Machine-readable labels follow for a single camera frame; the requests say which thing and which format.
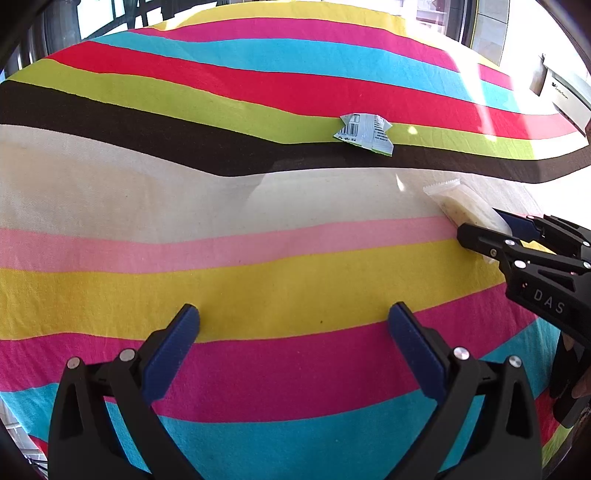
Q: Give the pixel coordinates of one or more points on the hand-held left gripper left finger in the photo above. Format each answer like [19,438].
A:
[171,350]

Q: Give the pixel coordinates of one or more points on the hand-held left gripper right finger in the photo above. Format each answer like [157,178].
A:
[415,350]

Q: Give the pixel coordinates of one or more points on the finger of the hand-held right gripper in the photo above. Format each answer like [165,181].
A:
[480,240]
[524,225]

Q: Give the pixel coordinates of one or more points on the clear cream bar packet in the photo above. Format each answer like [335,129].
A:
[464,205]

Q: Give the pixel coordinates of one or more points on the white and green snack packet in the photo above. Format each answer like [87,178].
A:
[364,131]

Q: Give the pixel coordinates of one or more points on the striped colourful tablecloth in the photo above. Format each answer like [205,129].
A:
[277,277]

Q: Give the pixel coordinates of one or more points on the person's right hand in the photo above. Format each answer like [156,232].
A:
[584,384]

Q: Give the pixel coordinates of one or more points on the white appliance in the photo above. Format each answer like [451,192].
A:
[568,92]

